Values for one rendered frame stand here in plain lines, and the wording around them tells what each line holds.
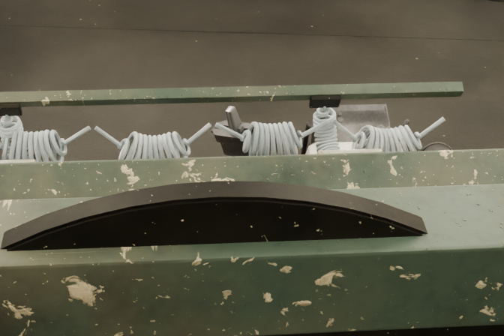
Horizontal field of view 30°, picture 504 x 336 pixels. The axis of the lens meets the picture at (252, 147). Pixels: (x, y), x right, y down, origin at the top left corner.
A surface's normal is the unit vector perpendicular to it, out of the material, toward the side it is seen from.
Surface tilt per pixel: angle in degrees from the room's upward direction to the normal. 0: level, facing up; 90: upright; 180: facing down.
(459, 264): 90
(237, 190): 3
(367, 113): 23
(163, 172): 32
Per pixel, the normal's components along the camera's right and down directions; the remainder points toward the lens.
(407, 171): 0.07, -0.42
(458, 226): 0.02, -0.83
